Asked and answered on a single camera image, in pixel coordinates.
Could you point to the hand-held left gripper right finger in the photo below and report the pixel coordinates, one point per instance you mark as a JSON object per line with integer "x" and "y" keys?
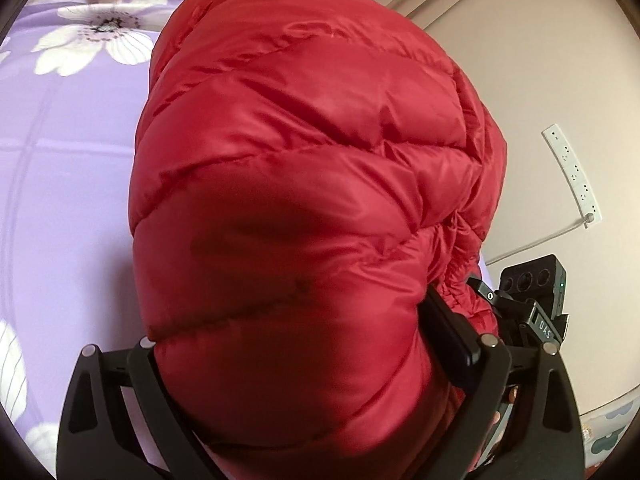
{"x": 450, "y": 332}

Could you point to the purple floral bedsheet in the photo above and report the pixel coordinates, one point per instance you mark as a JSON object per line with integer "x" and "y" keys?
{"x": 65, "y": 160}

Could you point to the pale printed cloth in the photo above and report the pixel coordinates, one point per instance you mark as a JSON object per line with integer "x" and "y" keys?
{"x": 607, "y": 430}

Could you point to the red puffer jacket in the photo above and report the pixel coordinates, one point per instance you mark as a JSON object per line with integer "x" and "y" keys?
{"x": 310, "y": 210}

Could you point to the white power strip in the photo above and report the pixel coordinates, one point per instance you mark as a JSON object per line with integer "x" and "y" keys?
{"x": 572, "y": 175}

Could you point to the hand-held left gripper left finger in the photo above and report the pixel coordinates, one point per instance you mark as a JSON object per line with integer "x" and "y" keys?
{"x": 145, "y": 375}

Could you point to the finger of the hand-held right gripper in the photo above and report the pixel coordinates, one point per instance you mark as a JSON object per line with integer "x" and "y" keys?
{"x": 479, "y": 289}

